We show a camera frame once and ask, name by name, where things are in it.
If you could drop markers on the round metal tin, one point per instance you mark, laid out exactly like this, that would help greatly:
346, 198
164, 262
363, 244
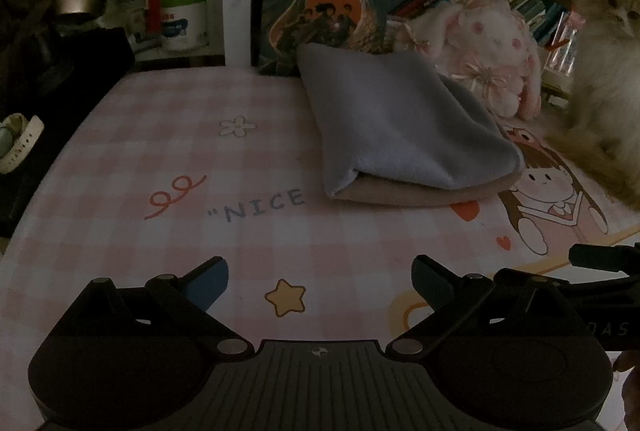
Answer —
79, 5

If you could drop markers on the black bag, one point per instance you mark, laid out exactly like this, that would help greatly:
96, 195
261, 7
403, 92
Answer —
75, 76

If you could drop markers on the person's right hand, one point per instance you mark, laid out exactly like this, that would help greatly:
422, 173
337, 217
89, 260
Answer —
631, 376

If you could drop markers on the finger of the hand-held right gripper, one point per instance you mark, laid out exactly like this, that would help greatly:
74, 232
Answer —
605, 257
602, 288

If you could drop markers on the blue and beige fleece garment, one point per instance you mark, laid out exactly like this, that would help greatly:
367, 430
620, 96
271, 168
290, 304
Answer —
400, 131

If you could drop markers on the dark furry figure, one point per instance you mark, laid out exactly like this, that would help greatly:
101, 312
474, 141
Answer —
27, 6

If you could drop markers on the pink checked printed mat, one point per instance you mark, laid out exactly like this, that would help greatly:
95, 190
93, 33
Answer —
175, 221

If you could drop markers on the pink plush bunny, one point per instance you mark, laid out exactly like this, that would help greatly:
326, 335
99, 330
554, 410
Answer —
485, 41

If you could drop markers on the fluffy cream cat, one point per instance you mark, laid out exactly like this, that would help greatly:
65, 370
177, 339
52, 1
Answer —
605, 76

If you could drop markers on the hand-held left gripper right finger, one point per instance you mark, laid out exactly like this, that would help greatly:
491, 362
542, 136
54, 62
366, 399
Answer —
430, 283

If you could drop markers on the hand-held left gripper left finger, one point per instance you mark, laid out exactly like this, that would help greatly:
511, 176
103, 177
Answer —
210, 283

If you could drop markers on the white tub with green lid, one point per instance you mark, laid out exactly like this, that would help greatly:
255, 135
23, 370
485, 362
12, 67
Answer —
184, 26

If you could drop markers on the white smartwatch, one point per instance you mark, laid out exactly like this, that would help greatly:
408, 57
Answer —
17, 143

